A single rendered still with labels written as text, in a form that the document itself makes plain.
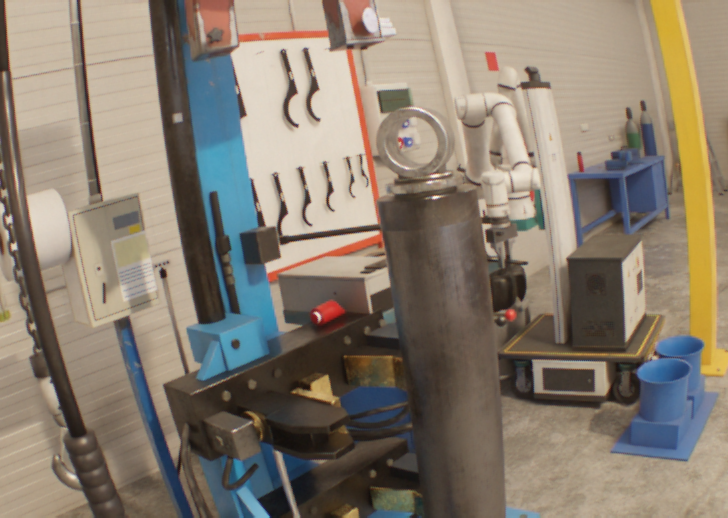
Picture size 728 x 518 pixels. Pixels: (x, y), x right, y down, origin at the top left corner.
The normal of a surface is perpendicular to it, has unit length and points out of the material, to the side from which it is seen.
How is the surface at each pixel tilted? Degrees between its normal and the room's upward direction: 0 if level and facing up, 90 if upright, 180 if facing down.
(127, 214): 90
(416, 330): 90
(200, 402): 90
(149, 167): 90
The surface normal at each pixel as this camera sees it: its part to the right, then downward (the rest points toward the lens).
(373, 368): -0.47, 0.26
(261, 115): 0.71, 0.02
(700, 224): -0.68, 0.26
